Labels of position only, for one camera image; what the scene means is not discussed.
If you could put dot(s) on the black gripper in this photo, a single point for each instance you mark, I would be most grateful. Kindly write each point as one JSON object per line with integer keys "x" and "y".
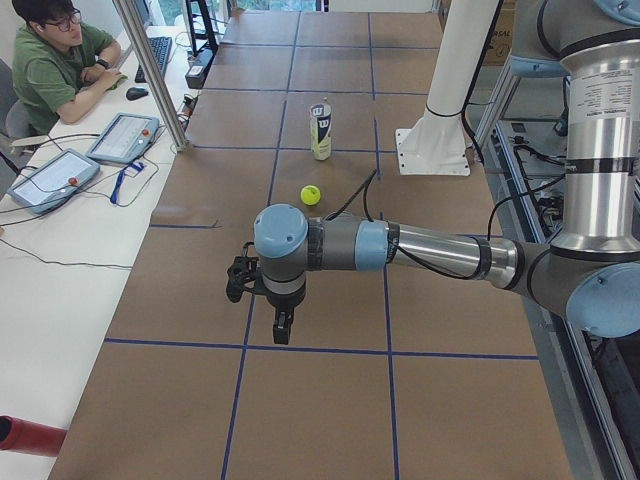
{"x": 284, "y": 301}

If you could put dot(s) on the yellow tennis ball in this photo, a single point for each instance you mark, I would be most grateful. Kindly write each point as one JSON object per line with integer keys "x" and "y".
{"x": 310, "y": 195}

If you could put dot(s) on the clear tennis ball can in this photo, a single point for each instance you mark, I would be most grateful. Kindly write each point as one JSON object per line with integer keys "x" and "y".
{"x": 320, "y": 129}

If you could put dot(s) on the far blue teach pendant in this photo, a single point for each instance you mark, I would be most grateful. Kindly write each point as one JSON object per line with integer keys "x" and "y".
{"x": 124, "y": 139}

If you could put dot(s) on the blue teach pendant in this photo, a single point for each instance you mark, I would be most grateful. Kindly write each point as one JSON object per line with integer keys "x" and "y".
{"x": 124, "y": 139}
{"x": 54, "y": 182}

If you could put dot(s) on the near blue teach pendant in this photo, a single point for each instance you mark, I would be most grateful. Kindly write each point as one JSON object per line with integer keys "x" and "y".
{"x": 54, "y": 182}

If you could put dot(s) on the black computer mouse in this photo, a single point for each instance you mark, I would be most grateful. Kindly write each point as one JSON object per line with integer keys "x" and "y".
{"x": 135, "y": 93}

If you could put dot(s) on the red cylinder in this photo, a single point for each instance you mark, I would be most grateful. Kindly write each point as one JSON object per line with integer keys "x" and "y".
{"x": 26, "y": 437}

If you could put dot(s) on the black keyboard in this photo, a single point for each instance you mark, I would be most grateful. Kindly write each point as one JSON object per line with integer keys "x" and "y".
{"x": 161, "y": 49}

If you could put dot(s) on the person in green shirt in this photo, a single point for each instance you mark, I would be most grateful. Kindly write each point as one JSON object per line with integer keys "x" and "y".
{"x": 62, "y": 66}

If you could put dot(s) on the cardboard box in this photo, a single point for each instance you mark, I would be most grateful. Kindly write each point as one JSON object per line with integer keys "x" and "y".
{"x": 502, "y": 36}

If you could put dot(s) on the white pillar mount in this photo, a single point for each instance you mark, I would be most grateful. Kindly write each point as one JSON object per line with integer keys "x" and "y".
{"x": 435, "y": 145}

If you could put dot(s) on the aluminium frame post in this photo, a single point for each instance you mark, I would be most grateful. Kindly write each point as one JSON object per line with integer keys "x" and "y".
{"x": 135, "y": 30}

